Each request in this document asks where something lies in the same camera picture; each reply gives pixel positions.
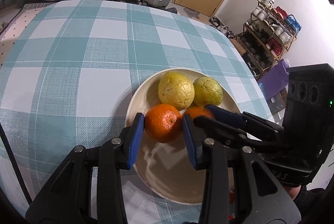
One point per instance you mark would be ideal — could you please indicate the wooden shoe rack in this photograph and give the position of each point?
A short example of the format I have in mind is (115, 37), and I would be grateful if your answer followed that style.
(267, 35)

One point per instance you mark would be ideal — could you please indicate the teal checkered tablecloth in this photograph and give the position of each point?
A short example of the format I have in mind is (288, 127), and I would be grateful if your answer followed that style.
(70, 74)

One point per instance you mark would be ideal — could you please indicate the red tomato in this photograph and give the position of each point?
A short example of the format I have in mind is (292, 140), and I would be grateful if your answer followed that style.
(231, 205)

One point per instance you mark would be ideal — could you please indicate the person's right hand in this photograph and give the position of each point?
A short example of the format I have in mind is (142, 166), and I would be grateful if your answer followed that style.
(292, 191)

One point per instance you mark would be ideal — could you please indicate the orange tangerine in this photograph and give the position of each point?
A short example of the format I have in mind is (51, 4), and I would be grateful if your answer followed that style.
(163, 123)
(196, 111)

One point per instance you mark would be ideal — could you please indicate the purple bag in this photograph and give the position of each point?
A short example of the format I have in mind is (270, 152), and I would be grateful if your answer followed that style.
(275, 79)

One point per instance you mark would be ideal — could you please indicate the green yellow guava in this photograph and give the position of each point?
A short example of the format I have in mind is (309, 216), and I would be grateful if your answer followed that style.
(207, 91)

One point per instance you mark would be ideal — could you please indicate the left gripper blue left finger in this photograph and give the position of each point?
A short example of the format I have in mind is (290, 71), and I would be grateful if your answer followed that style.
(134, 139)

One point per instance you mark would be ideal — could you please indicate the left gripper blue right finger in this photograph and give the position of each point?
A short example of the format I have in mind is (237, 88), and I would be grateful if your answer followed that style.
(192, 138)

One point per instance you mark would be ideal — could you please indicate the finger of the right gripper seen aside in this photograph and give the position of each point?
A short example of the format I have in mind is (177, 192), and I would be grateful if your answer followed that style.
(230, 118)

